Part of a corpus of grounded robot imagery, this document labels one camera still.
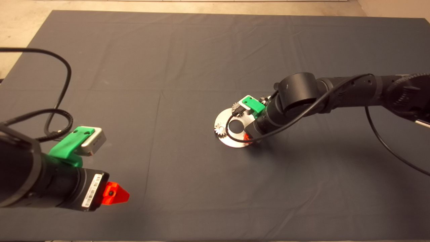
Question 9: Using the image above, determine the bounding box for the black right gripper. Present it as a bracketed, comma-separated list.
[244, 116, 272, 141]

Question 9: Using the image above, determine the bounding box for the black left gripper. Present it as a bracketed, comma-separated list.
[72, 167, 130, 212]

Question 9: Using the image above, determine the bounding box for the round metal plate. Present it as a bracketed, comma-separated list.
[214, 107, 259, 148]

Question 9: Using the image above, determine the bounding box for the dark grey table cloth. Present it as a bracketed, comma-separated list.
[0, 10, 430, 242]

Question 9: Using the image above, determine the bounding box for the black right camera cable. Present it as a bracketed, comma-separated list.
[226, 73, 430, 177]

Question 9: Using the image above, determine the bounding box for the green right camera mount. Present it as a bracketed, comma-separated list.
[242, 95, 266, 119]

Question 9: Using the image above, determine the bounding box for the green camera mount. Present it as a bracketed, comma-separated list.
[49, 126, 95, 168]
[242, 95, 266, 119]

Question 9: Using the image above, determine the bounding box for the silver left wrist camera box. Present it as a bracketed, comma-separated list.
[81, 128, 107, 157]

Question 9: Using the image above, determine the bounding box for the green left camera mount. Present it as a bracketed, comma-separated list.
[49, 126, 95, 168]

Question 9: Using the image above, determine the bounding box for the braided black left arm cable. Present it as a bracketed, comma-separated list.
[0, 109, 74, 142]

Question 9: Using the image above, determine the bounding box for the smooth black left camera cable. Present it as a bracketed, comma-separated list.
[0, 48, 72, 135]

